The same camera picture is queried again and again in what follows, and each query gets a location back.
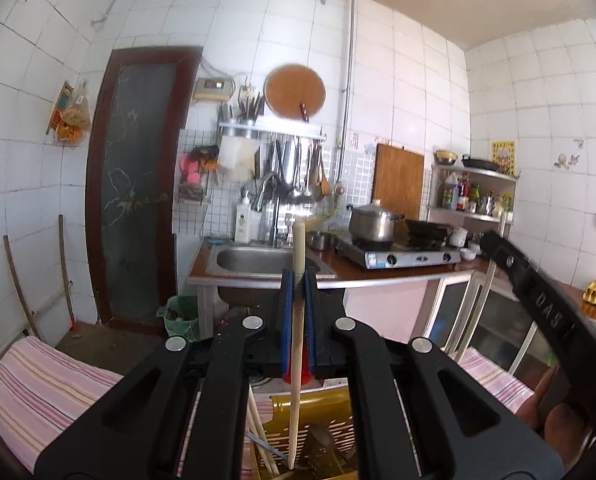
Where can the rectangular wooden cutting board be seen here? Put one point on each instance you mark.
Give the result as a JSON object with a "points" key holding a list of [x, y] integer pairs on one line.
{"points": [[398, 180]]}

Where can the steel cooking pot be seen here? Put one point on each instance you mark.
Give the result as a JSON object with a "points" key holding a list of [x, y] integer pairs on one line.
{"points": [[372, 223]]}

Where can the wooden stick against wall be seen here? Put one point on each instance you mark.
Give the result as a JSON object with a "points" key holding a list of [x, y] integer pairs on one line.
{"points": [[74, 325], [17, 286]]}

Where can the yellow wall poster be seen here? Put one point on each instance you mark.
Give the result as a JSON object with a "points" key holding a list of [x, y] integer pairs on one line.
{"points": [[504, 155]]}

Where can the yellow plastic utensil holder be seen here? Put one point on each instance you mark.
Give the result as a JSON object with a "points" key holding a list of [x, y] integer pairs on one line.
{"points": [[328, 407]]}

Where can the stainless steel sink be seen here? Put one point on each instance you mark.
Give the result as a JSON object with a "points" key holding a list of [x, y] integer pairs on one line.
{"points": [[256, 262]]}

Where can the gas stove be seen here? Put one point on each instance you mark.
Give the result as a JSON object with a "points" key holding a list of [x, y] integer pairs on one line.
{"points": [[394, 256]]}

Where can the white soap bottle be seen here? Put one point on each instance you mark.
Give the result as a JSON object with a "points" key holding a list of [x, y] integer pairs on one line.
{"points": [[242, 228]]}

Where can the wooden chopstick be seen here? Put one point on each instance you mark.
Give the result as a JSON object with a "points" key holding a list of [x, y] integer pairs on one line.
{"points": [[256, 428], [298, 266]]}

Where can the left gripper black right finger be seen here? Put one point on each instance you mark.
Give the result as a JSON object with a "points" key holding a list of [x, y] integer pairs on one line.
{"points": [[417, 414]]}

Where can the counter cabinet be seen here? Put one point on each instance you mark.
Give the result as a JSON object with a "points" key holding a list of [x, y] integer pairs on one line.
{"points": [[455, 313]]}

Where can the pink striped tablecloth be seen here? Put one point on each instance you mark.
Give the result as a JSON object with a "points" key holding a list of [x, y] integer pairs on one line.
{"points": [[43, 391]]}

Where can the dark wooden door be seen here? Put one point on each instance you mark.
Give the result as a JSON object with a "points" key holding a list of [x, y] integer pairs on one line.
{"points": [[140, 110]]}

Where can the black wok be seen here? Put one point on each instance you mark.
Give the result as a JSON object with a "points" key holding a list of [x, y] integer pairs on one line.
{"points": [[424, 235]]}

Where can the orange bag on wall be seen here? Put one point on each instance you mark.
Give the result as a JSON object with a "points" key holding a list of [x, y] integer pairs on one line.
{"points": [[70, 118]]}

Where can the hanging utensil rack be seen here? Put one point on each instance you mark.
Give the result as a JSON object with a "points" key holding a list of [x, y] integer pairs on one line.
{"points": [[290, 150]]}

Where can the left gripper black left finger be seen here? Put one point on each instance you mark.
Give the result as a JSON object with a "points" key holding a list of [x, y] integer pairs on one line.
{"points": [[178, 413]]}

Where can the round wooden board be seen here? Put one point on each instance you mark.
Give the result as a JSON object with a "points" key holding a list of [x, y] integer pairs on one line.
{"points": [[294, 91]]}

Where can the green trash bin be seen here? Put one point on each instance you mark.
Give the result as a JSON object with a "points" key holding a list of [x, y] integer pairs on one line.
{"points": [[180, 317]]}

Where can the wooden chopstick on cloth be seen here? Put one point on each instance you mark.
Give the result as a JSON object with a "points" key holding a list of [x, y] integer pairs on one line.
{"points": [[298, 266]]}

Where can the white corner shelf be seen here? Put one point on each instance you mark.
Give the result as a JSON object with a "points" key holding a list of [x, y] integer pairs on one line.
{"points": [[474, 199]]}

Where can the blue plastic utensil handle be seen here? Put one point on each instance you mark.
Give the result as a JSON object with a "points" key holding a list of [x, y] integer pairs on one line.
{"points": [[274, 451]]}

